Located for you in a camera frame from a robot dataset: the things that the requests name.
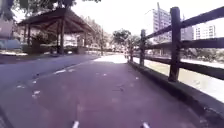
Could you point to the white building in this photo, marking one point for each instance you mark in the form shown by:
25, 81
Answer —
205, 31

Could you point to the river water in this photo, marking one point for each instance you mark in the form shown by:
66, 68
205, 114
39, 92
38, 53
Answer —
200, 80

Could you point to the grey stone kerb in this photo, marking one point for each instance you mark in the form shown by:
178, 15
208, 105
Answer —
180, 90

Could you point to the tall grey building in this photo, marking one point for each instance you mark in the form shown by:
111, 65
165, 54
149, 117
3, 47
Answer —
160, 21

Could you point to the wooden roofed shelter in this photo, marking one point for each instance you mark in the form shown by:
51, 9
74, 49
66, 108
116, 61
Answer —
56, 21

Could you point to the grey asphalt lane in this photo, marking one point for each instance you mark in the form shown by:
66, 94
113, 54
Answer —
33, 70

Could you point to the dark wooden rail fence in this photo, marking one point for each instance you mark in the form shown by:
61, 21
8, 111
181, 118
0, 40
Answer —
175, 40

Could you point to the overhanging tree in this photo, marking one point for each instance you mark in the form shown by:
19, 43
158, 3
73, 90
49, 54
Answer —
43, 4

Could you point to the trees beside path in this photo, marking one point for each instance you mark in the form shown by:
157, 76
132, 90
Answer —
121, 36

